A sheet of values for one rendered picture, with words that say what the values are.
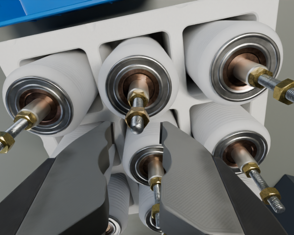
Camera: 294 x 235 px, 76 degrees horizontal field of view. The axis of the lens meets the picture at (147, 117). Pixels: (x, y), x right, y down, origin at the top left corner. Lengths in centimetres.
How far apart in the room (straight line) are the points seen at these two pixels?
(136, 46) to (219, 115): 15
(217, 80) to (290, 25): 36
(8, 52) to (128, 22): 17
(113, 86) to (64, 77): 6
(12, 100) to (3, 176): 53
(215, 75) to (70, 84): 16
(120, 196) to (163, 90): 23
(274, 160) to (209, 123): 47
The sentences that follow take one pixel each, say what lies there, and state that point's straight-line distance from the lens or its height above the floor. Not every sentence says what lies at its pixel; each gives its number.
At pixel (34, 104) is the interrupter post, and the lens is 24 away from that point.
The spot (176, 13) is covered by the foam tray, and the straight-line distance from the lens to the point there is 28.
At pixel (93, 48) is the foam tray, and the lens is 29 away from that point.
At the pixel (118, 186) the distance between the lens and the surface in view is 39.
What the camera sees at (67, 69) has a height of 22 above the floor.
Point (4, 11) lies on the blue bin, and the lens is 46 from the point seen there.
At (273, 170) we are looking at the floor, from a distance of 76.
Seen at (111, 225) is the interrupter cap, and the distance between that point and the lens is 38.
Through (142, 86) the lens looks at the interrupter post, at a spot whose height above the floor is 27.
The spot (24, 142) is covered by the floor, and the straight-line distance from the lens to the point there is 65.
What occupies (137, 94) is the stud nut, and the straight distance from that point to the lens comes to 18.
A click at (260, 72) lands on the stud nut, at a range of 20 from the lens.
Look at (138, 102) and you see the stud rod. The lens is 17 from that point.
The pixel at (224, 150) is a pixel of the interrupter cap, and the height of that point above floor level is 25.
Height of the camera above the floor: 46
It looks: 62 degrees down
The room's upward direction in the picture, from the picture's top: 177 degrees clockwise
